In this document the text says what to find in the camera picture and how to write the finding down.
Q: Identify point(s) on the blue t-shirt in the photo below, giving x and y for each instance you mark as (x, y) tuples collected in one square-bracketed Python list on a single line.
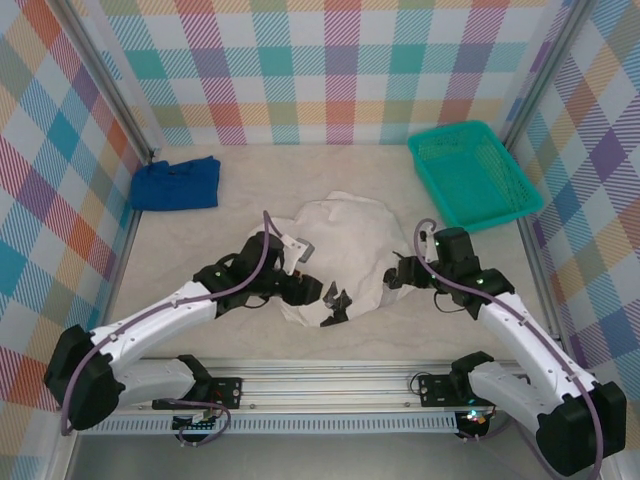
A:
[(175, 185)]

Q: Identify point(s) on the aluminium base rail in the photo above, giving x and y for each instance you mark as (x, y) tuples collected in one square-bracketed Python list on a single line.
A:
[(325, 385)]

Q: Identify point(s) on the white printed t-shirt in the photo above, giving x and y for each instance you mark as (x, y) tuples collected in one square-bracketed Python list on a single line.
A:
[(350, 235)]

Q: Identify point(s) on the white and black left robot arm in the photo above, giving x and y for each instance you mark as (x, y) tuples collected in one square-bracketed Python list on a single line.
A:
[(150, 320)]

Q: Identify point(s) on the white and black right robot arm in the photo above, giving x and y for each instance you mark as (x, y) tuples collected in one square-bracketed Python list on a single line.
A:
[(520, 340)]

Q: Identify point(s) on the aluminium frame post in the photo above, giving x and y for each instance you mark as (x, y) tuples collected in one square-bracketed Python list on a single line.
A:
[(107, 80), (545, 70)]

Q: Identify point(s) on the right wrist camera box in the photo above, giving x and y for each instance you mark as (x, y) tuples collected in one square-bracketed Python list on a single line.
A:
[(426, 245)]

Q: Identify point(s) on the teal plastic basket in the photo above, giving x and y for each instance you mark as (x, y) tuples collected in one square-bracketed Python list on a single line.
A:
[(465, 185)]

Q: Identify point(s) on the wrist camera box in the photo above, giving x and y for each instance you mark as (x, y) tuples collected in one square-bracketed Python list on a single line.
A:
[(304, 250), (426, 245)]

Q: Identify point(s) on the small controller circuit board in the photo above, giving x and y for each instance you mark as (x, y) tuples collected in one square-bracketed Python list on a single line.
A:
[(474, 419), (197, 425)]

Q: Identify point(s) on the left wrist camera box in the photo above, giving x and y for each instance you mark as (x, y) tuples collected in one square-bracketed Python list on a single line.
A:
[(304, 250)]

